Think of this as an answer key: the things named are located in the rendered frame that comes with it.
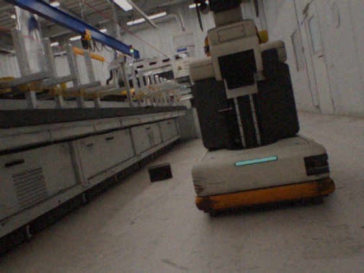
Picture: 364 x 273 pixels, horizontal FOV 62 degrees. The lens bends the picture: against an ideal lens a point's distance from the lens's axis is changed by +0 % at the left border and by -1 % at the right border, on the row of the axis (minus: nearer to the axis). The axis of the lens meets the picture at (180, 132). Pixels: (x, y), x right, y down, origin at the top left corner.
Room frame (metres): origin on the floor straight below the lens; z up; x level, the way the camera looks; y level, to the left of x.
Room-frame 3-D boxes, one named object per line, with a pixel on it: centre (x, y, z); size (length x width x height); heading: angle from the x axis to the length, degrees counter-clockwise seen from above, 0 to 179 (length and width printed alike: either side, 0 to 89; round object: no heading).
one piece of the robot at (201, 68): (1.75, -0.39, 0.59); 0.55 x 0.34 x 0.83; 78
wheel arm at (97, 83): (1.88, 0.63, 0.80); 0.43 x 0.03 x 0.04; 78
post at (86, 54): (2.34, 0.58, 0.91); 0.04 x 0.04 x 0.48; 78
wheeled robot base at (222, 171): (1.66, -0.37, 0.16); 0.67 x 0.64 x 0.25; 168
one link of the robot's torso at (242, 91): (1.49, -0.40, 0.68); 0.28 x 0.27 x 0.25; 78
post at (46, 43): (1.85, 0.69, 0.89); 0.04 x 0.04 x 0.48; 78
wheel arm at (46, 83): (1.63, 0.68, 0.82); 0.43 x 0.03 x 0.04; 78
